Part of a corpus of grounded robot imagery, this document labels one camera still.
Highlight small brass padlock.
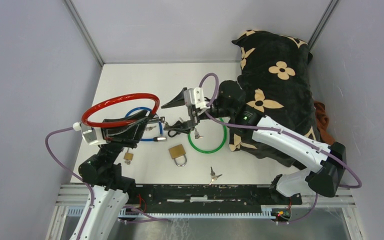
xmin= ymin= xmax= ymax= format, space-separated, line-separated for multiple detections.
xmin=123 ymin=148 xmax=134 ymax=165

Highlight red cable lock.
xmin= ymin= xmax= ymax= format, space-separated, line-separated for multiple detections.
xmin=81 ymin=92 xmax=161 ymax=128

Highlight green cable lock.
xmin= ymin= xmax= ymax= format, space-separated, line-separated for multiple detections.
xmin=187 ymin=124 xmax=228 ymax=154

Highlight brown cloth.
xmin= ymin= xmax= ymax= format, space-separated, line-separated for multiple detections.
xmin=313 ymin=100 xmax=336 ymax=145

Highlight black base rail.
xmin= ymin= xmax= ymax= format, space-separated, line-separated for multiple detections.
xmin=127 ymin=184 xmax=303 ymax=219

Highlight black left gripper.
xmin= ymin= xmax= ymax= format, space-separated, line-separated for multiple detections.
xmin=98 ymin=109 xmax=151 ymax=166

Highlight silver keys of blue lock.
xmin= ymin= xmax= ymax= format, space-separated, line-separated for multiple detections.
xmin=145 ymin=125 xmax=157 ymax=131

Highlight black padlock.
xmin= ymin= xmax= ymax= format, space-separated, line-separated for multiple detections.
xmin=167 ymin=129 xmax=190 ymax=138

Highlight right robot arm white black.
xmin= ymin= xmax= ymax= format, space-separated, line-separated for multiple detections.
xmin=162 ymin=80 xmax=346 ymax=204

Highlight blue cable lock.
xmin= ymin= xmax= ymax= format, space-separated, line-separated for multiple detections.
xmin=125 ymin=107 xmax=167 ymax=142

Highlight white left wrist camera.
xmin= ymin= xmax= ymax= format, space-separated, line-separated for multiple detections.
xmin=72 ymin=122 xmax=107 ymax=146

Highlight silver keys of green lock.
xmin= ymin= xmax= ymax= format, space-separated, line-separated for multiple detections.
xmin=194 ymin=128 xmax=204 ymax=139

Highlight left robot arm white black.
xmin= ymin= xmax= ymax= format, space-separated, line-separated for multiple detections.
xmin=71 ymin=110 xmax=154 ymax=240

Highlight black floral pillow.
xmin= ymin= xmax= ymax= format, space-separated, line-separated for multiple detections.
xmin=228 ymin=29 xmax=322 ymax=168

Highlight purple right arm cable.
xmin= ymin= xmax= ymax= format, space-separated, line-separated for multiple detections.
xmin=198 ymin=72 xmax=363 ymax=190

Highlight silver keys of brass padlock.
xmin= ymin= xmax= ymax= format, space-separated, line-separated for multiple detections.
xmin=209 ymin=166 xmax=222 ymax=186

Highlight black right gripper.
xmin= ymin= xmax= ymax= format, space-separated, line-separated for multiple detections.
xmin=162 ymin=86 xmax=234 ymax=134

